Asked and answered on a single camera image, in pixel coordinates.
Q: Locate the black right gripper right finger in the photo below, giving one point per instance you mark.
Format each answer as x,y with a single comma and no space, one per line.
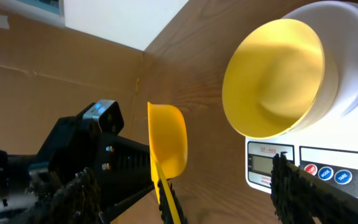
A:
299,197

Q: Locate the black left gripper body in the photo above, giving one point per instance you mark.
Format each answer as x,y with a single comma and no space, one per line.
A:
121,168

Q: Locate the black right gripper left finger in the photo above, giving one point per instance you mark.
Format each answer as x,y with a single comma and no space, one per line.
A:
76,202

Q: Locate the yellow measuring scoop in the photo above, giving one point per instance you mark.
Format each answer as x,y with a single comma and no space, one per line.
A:
168,157

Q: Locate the white digital kitchen scale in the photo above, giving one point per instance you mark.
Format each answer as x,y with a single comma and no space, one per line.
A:
327,149

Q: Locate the yellow plastic bowl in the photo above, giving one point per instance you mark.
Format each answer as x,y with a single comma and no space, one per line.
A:
281,79

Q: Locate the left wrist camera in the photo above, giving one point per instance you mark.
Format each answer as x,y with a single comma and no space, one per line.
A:
107,115

